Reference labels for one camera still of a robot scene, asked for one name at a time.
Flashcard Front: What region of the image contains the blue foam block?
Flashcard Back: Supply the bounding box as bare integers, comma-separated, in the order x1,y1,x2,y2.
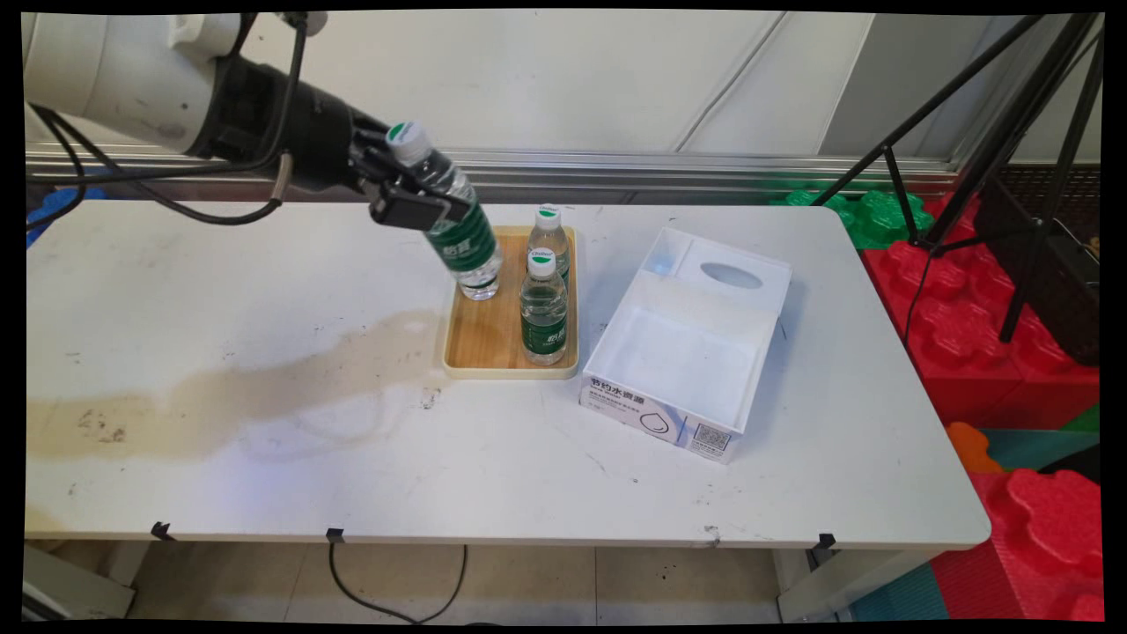
26,187,108,249

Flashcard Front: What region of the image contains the wooden tray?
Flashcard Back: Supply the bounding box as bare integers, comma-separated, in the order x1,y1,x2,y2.
442,226,580,380

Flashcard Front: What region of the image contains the white cardboard box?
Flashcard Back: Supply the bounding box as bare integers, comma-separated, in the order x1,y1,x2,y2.
579,227,792,465

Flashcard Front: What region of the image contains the orange foam block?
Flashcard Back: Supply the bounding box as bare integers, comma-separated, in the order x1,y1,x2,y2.
946,422,1005,475

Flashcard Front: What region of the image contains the black floor cable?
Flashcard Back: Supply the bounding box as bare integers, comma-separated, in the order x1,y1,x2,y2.
328,539,468,625

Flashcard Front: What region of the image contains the aluminium wall rail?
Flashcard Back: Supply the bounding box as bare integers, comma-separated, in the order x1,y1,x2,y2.
26,144,962,196

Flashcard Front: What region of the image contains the green label water bottle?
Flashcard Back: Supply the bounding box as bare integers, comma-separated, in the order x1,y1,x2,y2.
386,121,505,302
527,204,571,284
519,248,570,366

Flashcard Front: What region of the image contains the red foam block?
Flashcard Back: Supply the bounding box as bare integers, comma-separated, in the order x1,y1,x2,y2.
932,467,1106,623
861,192,1101,432

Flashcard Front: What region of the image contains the teal foam mat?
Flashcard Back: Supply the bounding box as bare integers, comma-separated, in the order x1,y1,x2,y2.
847,562,954,623

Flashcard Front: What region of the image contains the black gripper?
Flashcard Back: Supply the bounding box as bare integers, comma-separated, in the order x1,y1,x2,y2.
188,55,474,233

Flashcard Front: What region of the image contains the white table leg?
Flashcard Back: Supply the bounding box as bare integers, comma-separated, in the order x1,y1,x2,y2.
773,548,943,623
22,541,151,623

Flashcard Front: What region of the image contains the black tripod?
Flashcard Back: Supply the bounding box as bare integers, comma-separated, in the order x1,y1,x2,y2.
810,12,1104,344

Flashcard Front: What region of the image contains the black case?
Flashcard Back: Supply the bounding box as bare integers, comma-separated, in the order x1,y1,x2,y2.
976,174,1101,367

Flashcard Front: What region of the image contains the green foam block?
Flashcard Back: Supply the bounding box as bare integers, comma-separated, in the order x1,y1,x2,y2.
769,188,936,251

